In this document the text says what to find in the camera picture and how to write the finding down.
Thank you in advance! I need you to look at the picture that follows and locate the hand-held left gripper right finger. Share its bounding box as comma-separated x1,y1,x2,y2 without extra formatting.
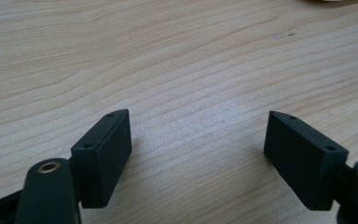
263,110,350,212

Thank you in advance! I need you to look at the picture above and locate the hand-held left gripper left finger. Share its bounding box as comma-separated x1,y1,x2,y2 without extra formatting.
70,108,133,209

